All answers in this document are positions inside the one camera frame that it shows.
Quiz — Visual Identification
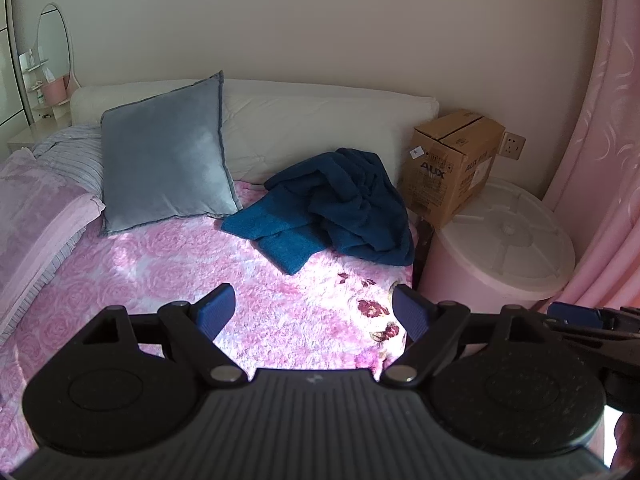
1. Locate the white vanity table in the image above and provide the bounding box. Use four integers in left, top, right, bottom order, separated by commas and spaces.
7, 47, 76, 153

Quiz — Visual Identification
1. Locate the pink round bin white lid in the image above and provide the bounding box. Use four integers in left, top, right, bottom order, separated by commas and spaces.
417, 180, 577, 313

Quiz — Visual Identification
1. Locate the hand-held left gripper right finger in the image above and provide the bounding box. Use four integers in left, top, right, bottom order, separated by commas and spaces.
384, 284, 566, 387

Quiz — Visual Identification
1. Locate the grey-blue square cushion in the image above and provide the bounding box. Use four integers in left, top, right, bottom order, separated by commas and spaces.
99, 71, 244, 236

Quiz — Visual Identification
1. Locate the pink floral fleece blanket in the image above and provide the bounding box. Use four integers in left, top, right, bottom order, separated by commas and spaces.
0, 180, 416, 461

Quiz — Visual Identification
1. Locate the teal knit sweater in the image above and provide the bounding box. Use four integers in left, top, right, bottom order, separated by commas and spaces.
221, 147, 416, 276

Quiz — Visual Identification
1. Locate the beige wall socket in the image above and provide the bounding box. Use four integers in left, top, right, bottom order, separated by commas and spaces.
500, 131, 527, 161

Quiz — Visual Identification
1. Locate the white padded headboard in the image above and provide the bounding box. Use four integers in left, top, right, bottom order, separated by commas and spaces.
70, 78, 441, 201

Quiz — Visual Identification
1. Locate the brown cardboard box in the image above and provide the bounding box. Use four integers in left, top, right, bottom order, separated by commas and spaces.
397, 108, 507, 229

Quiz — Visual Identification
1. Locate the oval vanity mirror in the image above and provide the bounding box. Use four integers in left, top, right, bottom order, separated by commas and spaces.
36, 2, 83, 91

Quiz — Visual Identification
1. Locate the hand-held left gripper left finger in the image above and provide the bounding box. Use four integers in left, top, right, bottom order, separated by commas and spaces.
75, 284, 248, 387

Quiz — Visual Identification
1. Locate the striped pale bedding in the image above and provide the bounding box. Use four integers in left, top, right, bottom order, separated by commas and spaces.
0, 124, 107, 348

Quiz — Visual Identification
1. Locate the pink pillow by headboard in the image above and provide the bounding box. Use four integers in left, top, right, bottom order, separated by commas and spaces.
0, 147, 107, 331

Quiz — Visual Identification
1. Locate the pink patterned curtain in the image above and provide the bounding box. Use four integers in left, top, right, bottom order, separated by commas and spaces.
542, 0, 640, 311

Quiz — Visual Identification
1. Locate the white sliding wardrobe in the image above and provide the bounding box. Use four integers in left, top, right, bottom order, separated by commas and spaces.
0, 0, 37, 131

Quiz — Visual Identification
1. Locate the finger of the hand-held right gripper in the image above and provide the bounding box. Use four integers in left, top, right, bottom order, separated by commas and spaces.
546, 301, 608, 331

